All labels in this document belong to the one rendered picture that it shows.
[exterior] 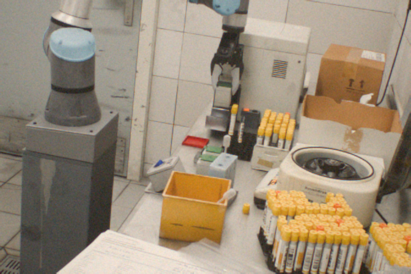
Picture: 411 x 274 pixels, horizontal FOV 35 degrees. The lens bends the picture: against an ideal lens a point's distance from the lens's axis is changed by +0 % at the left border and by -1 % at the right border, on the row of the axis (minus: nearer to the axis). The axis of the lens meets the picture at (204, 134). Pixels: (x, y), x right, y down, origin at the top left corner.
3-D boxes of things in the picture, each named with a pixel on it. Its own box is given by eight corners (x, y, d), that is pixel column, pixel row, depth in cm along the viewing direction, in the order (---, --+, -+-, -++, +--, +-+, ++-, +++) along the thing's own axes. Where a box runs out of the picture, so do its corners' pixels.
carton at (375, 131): (296, 137, 207) (304, 92, 202) (387, 153, 203) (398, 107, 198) (290, 165, 184) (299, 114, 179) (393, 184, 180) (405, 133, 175)
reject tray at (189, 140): (186, 137, 195) (186, 134, 195) (208, 141, 194) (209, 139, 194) (181, 144, 189) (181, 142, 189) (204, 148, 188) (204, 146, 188)
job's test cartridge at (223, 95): (216, 101, 207) (218, 82, 204) (230, 104, 206) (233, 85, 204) (213, 105, 203) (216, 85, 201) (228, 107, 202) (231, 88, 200)
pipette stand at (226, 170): (211, 188, 163) (216, 150, 160) (238, 194, 162) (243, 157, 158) (198, 202, 154) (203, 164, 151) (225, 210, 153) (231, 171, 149)
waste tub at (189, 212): (167, 210, 149) (172, 170, 146) (225, 219, 148) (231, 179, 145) (157, 238, 136) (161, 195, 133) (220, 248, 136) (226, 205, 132)
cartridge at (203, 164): (197, 176, 169) (200, 152, 167) (215, 180, 168) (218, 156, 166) (194, 182, 165) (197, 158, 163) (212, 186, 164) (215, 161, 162)
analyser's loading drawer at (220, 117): (216, 109, 218) (218, 94, 217) (235, 112, 217) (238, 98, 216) (204, 128, 199) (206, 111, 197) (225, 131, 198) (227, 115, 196)
